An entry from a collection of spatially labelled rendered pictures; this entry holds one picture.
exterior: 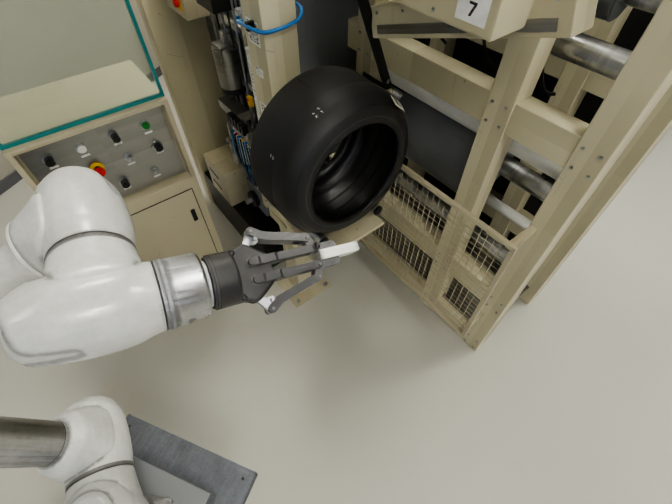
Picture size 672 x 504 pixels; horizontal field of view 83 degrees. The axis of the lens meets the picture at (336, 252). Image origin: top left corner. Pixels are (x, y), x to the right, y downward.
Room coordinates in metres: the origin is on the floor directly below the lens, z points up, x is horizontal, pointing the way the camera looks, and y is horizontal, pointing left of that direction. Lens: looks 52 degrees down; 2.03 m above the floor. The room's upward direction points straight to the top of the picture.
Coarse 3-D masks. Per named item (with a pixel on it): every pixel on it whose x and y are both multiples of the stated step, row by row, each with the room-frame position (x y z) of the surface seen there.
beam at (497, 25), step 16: (400, 0) 1.17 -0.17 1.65; (416, 0) 1.12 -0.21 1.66; (432, 0) 1.08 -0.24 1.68; (448, 0) 1.04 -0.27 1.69; (496, 0) 0.94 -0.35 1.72; (512, 0) 0.95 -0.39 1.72; (528, 0) 0.99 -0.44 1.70; (432, 16) 1.07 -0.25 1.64; (448, 16) 1.03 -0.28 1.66; (496, 16) 0.93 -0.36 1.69; (512, 16) 0.97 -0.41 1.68; (528, 16) 1.01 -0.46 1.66; (480, 32) 0.95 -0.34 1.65; (496, 32) 0.94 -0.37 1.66
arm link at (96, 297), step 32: (64, 256) 0.26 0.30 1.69; (96, 256) 0.26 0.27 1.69; (128, 256) 0.27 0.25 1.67; (32, 288) 0.21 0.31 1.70; (64, 288) 0.21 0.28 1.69; (96, 288) 0.22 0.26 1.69; (128, 288) 0.23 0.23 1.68; (0, 320) 0.18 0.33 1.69; (32, 320) 0.18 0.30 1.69; (64, 320) 0.18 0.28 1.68; (96, 320) 0.19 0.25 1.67; (128, 320) 0.20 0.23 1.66; (160, 320) 0.21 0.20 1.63; (32, 352) 0.16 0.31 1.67; (64, 352) 0.16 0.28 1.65; (96, 352) 0.17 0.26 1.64
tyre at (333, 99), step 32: (288, 96) 1.08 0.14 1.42; (320, 96) 1.05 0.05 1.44; (352, 96) 1.04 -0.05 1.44; (384, 96) 1.11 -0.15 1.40; (256, 128) 1.06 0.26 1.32; (288, 128) 0.98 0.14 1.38; (320, 128) 0.95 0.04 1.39; (352, 128) 0.99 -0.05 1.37; (384, 128) 1.29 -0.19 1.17; (256, 160) 1.00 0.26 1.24; (288, 160) 0.91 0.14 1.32; (320, 160) 0.92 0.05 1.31; (352, 160) 1.31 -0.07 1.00; (384, 160) 1.24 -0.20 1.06; (288, 192) 0.88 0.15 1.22; (320, 192) 1.20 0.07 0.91; (352, 192) 1.19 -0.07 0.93; (384, 192) 1.10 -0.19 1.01; (320, 224) 0.91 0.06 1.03
